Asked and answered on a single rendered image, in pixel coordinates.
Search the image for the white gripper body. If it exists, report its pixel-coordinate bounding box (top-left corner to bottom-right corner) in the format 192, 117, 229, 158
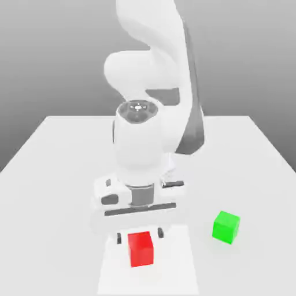
90, 201, 186, 233

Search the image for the small red cube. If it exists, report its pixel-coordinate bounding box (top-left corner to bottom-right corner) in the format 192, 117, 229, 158
127, 231, 155, 268

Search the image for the small green cube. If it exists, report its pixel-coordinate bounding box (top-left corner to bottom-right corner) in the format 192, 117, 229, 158
212, 210, 241, 245

